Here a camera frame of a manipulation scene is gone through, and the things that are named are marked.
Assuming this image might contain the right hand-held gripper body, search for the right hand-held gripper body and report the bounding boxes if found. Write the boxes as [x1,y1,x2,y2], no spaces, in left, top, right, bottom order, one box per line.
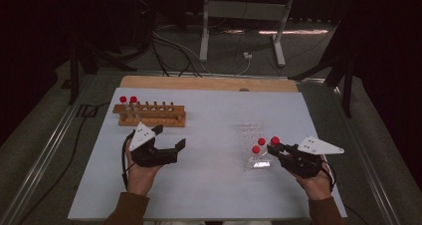
[280,135,345,179]

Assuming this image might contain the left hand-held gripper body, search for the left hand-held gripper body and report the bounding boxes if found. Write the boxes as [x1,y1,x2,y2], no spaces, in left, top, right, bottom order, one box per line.
[128,120,178,168]

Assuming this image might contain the wooden test tube rack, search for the wooden test tube rack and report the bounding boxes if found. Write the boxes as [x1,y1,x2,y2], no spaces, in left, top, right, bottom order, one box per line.
[111,101,187,128]

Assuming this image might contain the clear plastic test tube rack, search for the clear plastic test tube rack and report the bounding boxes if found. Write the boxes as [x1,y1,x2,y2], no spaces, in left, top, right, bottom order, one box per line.
[237,119,277,172]

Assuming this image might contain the person's right hand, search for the person's right hand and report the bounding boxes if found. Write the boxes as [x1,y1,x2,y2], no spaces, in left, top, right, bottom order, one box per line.
[293,154,332,201]

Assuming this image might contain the person's left hand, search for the person's left hand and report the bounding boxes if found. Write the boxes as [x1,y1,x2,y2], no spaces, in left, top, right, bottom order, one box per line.
[124,141,163,197]

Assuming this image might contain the white table sheet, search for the white table sheet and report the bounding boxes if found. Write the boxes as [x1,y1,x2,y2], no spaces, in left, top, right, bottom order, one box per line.
[68,87,347,221]

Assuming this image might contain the black stand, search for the black stand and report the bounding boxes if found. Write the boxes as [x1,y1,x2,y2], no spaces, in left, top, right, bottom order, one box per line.
[288,19,354,118]
[68,42,138,106]

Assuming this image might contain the grey metal stand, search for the grey metal stand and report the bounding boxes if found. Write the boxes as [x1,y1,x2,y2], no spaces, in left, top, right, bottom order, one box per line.
[198,0,297,68]

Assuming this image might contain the right hand-held gripper cable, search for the right hand-held gripper cable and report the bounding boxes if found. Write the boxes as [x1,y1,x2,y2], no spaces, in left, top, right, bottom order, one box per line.
[319,154,337,193]

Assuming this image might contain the hand-held gripper cable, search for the hand-held gripper cable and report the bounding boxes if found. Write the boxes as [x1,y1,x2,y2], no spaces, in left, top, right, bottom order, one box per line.
[319,154,337,193]
[120,133,136,190]

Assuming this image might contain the left hand-held gripper cable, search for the left hand-held gripper cable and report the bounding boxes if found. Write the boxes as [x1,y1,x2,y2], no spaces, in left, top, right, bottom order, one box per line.
[120,133,136,190]

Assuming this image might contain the aluminium floor rail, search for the aluminium floor rail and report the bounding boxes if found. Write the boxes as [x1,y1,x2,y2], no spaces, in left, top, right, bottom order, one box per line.
[0,74,98,225]
[327,82,402,225]

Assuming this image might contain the long black floor cable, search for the long black floor cable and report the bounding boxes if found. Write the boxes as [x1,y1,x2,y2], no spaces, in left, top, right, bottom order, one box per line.
[16,102,111,225]

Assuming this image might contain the black floor cables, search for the black floor cables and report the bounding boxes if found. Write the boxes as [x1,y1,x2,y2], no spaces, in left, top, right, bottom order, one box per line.
[148,35,203,79]

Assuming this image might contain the white floor cable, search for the white floor cable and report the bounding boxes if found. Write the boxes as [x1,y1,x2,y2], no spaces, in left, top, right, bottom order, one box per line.
[232,57,252,77]

